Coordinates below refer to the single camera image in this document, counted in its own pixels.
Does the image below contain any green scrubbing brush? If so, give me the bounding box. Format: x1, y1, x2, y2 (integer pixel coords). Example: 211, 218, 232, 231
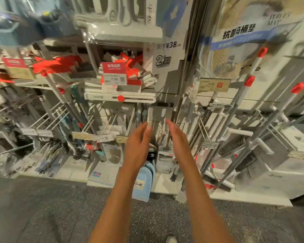
94, 150, 107, 163

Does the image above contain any white wire shelf divider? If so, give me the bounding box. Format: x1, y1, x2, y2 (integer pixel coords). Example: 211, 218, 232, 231
28, 102, 70, 132

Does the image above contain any toilet mat poster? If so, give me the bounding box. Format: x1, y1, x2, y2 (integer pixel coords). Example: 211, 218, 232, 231
200, 0, 304, 82

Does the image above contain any white rack with red knob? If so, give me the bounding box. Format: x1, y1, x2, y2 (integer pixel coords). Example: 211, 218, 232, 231
84, 92, 157, 104

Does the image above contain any long yellow price tag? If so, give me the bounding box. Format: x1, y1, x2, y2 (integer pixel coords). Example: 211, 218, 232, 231
72, 132, 95, 141

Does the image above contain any person's left hand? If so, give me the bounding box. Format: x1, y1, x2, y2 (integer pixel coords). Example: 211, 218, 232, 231
123, 122, 153, 170

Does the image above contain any light blue plastic dustpan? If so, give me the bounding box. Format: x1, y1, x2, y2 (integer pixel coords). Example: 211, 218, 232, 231
131, 161, 156, 202

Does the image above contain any red and white price tag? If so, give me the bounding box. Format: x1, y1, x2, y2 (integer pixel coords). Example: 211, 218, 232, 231
101, 62, 128, 86

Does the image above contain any person's left forearm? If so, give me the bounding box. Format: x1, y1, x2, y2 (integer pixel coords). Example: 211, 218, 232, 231
87, 163, 148, 243

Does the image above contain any stack of red white packets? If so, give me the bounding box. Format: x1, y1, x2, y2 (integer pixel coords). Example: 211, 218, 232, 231
99, 51, 158, 93

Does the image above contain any blue plastic bin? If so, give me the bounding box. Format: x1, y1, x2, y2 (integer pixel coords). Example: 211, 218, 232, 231
0, 21, 20, 47

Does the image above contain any pile of red labelled packets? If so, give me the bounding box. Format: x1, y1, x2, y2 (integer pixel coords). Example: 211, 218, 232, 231
31, 55, 83, 75

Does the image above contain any red shelf label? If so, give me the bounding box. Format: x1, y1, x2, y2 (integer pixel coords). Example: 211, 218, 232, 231
2, 58, 29, 69

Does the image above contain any black bristle broom head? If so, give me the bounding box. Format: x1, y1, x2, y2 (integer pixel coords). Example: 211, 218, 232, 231
219, 137, 247, 157

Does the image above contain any person's right forearm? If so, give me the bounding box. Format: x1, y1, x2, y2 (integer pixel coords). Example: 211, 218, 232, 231
183, 159, 235, 243

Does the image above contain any person's right hand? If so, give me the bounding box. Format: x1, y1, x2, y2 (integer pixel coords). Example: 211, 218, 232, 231
165, 119, 194, 166

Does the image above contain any white printed product card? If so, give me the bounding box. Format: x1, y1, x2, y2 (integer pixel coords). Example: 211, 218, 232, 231
151, 40, 186, 75

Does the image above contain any yellow shelf price tag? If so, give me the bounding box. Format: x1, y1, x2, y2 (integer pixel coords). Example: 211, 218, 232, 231
198, 78, 232, 93

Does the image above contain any small white price tag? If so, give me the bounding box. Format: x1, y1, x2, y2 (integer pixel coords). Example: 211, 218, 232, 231
202, 141, 219, 150

